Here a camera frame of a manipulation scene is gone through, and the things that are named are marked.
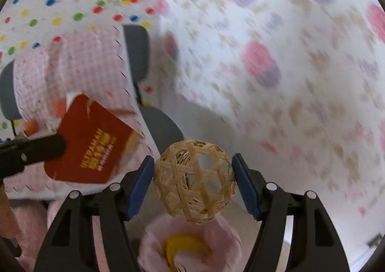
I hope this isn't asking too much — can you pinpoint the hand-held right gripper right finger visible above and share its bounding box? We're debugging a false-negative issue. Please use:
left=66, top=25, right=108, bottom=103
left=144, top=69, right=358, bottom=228
left=231, top=153, right=351, bottom=272

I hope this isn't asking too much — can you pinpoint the floral backdrop sheet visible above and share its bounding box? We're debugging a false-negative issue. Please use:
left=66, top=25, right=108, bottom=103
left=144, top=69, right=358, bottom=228
left=159, top=0, right=385, bottom=260

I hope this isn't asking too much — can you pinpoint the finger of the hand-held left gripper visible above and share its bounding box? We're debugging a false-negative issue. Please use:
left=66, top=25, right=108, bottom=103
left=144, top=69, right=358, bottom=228
left=0, top=134, right=67, bottom=182

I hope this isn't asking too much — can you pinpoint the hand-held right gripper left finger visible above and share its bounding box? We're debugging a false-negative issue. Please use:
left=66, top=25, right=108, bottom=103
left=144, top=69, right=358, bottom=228
left=34, top=155, right=155, bottom=272

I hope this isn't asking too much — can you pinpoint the pink checkered cloth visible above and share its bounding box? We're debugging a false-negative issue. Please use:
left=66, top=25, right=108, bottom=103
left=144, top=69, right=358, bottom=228
left=6, top=27, right=160, bottom=200

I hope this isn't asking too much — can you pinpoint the woven rattan ball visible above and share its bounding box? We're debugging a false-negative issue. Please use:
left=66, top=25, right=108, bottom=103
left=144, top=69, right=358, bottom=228
left=153, top=140, right=238, bottom=224

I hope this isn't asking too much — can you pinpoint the red paper envelope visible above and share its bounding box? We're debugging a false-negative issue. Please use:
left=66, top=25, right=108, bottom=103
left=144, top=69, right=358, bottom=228
left=45, top=94, right=142, bottom=184

